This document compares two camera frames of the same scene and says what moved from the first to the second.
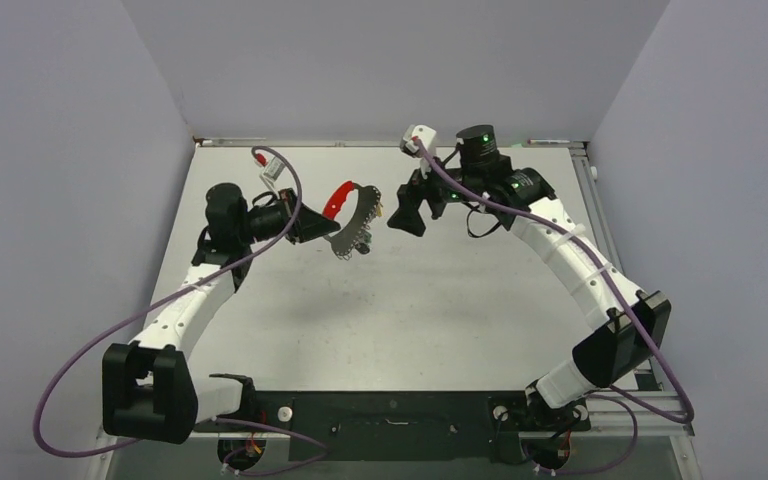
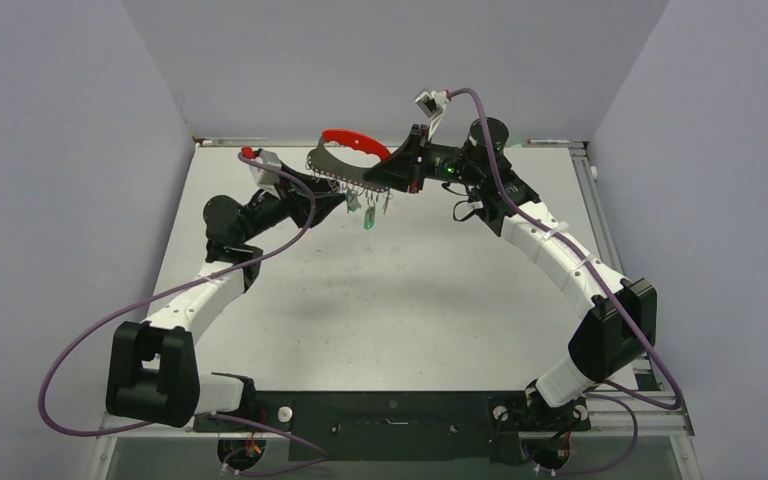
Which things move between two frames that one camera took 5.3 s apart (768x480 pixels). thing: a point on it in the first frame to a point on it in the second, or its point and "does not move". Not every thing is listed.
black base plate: x=401 y=426 does not move
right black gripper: x=410 y=197 to x=401 y=169
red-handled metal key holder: x=358 y=222 to x=368 y=145
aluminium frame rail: x=644 y=408 does not move
